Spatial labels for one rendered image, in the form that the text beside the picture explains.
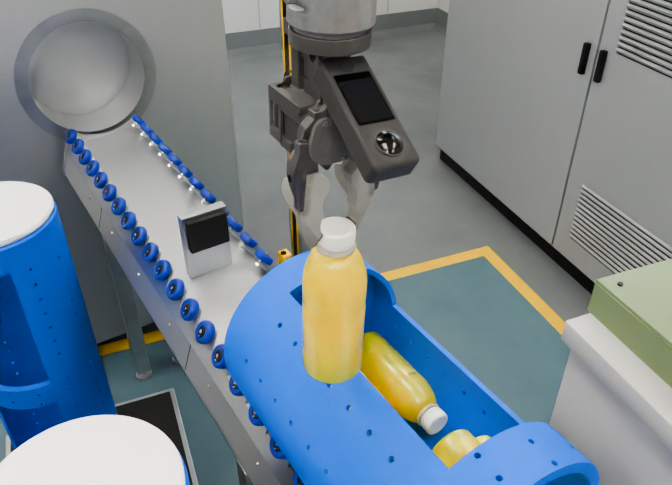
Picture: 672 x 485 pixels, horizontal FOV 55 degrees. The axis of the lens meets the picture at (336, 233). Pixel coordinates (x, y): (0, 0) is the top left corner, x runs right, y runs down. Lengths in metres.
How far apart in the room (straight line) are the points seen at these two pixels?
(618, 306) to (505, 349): 1.65
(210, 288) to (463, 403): 0.64
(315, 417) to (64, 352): 0.99
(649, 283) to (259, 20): 4.77
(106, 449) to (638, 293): 0.79
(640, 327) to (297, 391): 0.48
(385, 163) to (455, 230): 2.74
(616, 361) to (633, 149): 1.67
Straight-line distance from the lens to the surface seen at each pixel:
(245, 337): 0.95
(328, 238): 0.63
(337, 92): 0.54
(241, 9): 5.49
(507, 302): 2.86
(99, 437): 1.04
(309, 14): 0.54
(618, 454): 1.08
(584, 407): 1.10
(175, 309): 1.38
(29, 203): 1.61
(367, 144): 0.52
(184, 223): 1.37
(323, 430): 0.82
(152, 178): 1.84
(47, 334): 1.66
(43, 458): 1.05
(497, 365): 2.58
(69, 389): 1.79
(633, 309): 1.00
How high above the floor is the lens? 1.82
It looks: 35 degrees down
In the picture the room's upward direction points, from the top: straight up
